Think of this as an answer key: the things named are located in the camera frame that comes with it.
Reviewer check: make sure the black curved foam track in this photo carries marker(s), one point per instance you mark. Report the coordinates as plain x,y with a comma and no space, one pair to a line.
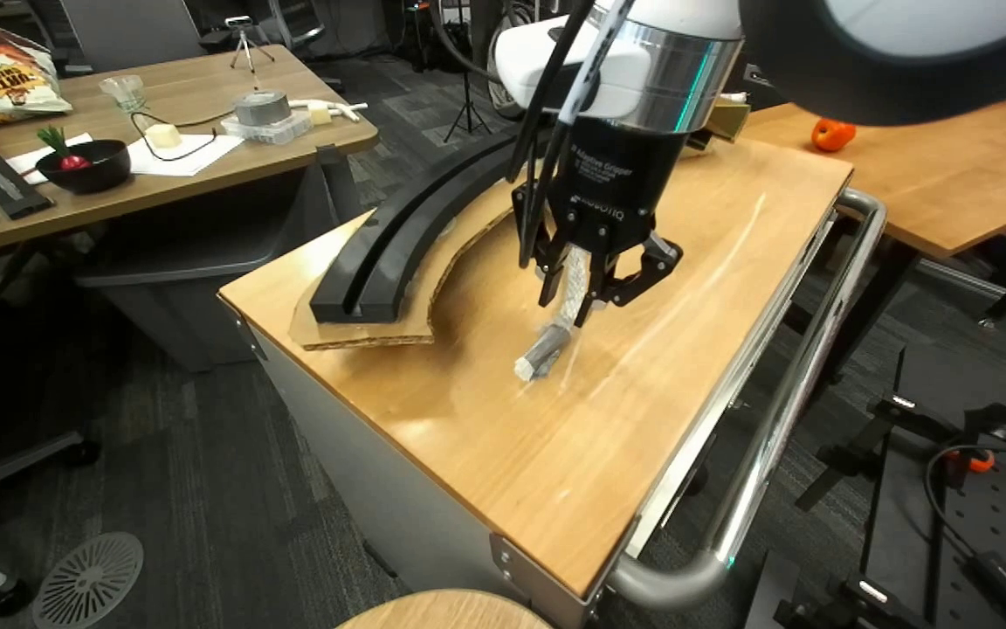
371,272

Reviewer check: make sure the snack chip bag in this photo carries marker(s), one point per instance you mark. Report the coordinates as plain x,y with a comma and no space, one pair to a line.
29,79

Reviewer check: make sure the black bowl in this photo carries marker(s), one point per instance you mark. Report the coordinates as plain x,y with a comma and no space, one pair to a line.
93,164

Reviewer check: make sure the white paper sheet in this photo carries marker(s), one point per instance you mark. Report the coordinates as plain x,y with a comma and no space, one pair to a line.
190,156

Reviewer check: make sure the chrome cart handle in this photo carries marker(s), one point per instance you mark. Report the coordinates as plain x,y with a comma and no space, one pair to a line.
717,556

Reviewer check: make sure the round wooden stool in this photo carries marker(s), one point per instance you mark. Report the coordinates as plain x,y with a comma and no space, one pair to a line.
447,608

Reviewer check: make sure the orange fruit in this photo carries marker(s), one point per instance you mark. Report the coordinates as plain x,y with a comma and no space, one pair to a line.
830,132

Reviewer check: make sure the wooden office desk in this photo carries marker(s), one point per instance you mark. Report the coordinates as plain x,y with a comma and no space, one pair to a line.
194,96

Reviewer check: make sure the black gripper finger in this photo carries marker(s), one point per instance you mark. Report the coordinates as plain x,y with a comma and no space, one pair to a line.
609,288
556,271

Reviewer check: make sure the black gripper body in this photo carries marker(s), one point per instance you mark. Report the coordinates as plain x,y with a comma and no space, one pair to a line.
595,191

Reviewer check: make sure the small camera tripod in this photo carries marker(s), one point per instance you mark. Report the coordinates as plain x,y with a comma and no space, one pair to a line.
246,50

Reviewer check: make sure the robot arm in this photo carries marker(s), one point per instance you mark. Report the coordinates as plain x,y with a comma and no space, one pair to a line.
612,89

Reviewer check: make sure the grey tape roll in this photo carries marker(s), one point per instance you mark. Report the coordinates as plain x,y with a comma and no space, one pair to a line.
261,109

